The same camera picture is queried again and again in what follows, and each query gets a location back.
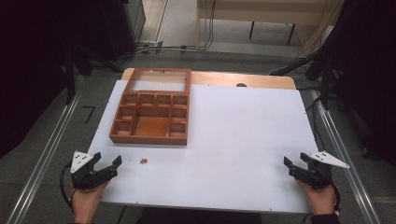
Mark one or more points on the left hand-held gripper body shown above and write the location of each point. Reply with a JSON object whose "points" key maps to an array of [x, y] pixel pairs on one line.
{"points": [[81, 174]]}

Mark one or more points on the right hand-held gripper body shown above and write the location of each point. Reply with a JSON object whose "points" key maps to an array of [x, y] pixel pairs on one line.
{"points": [[319, 177]]}

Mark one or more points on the small reddish-brown trinket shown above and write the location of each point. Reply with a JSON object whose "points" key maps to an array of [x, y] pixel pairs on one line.
{"points": [[143, 161]]}

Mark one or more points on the wooden compartment box with lid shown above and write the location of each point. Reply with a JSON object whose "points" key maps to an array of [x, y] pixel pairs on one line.
{"points": [[152, 126]]}

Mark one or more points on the person's right hand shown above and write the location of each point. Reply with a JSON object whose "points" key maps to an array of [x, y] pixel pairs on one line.
{"points": [[322, 200]]}

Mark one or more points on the person's left hand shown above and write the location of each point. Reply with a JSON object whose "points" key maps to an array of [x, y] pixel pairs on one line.
{"points": [[85, 202]]}

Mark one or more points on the white table cover board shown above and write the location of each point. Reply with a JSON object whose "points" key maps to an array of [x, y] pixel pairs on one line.
{"points": [[233, 140]]}

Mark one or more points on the black metal stand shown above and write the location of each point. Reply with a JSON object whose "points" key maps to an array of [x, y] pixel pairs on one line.
{"points": [[326, 87]]}

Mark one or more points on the person's dark clothing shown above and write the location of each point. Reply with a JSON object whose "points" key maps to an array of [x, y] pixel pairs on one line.
{"points": [[199, 217]]}

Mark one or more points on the black curtain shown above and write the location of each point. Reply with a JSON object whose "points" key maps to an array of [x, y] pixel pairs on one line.
{"points": [[31, 62], [367, 77]]}

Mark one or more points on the wooden table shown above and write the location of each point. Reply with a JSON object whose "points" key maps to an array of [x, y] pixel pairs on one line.
{"points": [[218, 78]]}

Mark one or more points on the dark cabinet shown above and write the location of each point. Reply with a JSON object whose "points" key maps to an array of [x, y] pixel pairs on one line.
{"points": [[130, 25]]}

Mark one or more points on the beige desk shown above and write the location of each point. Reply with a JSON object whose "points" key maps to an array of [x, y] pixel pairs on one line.
{"points": [[264, 12]]}

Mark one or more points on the metal floor rail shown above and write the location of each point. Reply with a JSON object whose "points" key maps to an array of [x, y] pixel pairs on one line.
{"points": [[43, 158], [358, 189]]}

